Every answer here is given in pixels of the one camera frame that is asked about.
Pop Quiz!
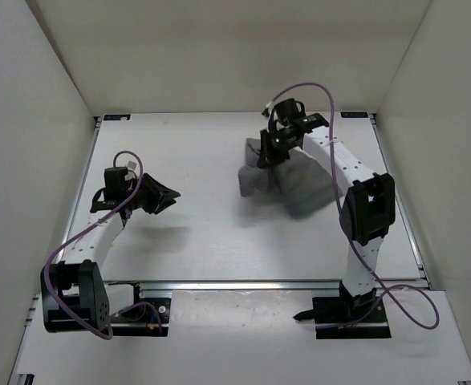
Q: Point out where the table corner label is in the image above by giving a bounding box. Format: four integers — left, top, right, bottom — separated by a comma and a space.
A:
340, 111, 368, 119
103, 114, 131, 121

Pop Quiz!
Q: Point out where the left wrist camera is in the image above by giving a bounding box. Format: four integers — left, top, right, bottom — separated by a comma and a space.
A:
104, 167, 132, 201

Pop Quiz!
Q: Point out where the grey pleated skirt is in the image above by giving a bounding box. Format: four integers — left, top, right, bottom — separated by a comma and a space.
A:
238, 138, 335, 221

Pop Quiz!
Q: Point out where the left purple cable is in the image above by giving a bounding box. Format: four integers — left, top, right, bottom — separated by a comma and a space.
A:
40, 150, 164, 342

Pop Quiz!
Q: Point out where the right table corner label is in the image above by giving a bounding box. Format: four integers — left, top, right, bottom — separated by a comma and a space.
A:
340, 111, 368, 119

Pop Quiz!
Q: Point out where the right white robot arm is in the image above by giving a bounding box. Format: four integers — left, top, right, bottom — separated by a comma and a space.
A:
258, 113, 396, 322

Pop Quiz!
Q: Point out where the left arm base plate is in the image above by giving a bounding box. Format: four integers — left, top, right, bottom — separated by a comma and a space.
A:
106, 283, 172, 338

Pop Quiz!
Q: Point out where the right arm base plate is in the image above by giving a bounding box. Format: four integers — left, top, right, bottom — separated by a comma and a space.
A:
293, 297, 392, 340

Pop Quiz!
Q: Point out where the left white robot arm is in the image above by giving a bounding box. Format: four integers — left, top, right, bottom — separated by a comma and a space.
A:
40, 167, 181, 339

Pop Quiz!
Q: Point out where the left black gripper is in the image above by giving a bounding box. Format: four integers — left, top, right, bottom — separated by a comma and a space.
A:
126, 170, 181, 213

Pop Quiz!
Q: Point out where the left table corner label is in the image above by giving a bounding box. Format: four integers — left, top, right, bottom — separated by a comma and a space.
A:
103, 114, 131, 121

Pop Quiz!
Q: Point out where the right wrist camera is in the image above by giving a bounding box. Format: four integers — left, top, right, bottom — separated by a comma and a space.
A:
274, 98, 306, 126

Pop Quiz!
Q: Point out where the purple cable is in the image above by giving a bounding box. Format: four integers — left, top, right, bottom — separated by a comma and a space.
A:
265, 82, 441, 330
40, 150, 164, 342

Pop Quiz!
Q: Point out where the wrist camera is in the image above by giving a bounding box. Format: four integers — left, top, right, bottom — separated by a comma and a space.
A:
104, 167, 132, 201
274, 98, 306, 126

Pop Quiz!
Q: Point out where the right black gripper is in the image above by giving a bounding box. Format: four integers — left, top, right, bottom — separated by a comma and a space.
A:
260, 128, 299, 170

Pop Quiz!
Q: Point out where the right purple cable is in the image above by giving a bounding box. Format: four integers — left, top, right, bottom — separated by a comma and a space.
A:
265, 82, 441, 330

